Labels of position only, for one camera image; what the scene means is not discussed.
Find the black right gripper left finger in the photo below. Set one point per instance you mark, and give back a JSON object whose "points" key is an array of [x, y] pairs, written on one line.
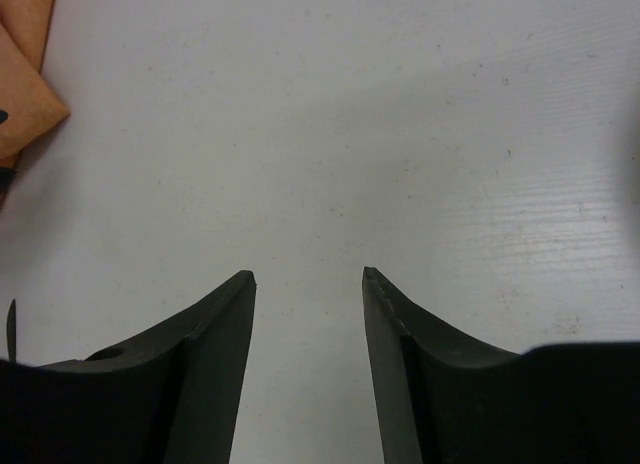
{"points": [[169, 394]]}

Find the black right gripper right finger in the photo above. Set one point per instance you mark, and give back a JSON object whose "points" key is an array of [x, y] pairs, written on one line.
{"points": [[443, 396]]}

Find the orange cloth placemat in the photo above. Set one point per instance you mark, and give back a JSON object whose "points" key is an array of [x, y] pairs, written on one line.
{"points": [[29, 106]]}

